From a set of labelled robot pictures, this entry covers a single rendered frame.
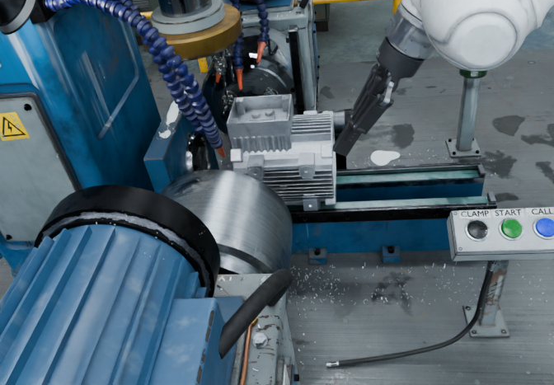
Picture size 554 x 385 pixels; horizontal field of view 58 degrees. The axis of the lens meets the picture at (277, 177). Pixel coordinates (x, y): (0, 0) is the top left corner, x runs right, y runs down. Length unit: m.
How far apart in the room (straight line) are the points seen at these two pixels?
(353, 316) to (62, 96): 0.67
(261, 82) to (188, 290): 0.81
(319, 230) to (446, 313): 0.30
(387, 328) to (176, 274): 0.64
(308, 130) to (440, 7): 0.42
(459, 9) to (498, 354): 0.63
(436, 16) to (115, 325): 0.49
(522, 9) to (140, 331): 0.52
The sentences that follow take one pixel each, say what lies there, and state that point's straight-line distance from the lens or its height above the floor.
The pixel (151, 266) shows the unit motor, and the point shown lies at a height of 1.33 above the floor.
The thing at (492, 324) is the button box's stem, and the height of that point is 0.81.
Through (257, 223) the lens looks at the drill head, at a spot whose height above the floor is 1.13.
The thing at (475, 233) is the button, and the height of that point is 1.07.
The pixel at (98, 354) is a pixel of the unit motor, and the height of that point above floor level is 1.34.
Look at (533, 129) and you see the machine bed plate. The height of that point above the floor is 0.80.
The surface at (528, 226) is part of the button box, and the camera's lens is 0.87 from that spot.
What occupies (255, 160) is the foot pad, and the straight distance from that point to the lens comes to 0.98.
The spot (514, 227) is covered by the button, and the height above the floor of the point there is 1.07.
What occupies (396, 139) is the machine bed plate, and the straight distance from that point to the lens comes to 1.49.
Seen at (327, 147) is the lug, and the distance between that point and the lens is 0.97.
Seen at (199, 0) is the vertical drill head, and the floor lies 1.38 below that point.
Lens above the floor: 1.65
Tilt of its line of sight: 38 degrees down
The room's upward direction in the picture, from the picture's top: 9 degrees counter-clockwise
